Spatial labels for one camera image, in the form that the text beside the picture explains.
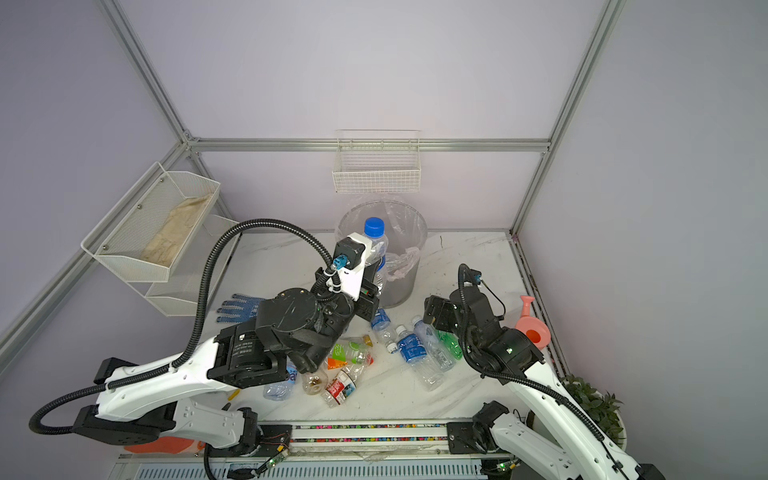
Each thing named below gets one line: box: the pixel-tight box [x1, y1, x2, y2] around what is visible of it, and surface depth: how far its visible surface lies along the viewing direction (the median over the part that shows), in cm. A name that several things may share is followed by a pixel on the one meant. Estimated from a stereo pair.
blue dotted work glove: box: [216, 293, 265, 323], surface depth 100 cm
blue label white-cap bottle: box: [396, 325, 446, 391], surface depth 87 cm
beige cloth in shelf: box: [141, 194, 213, 267], surface depth 81 cm
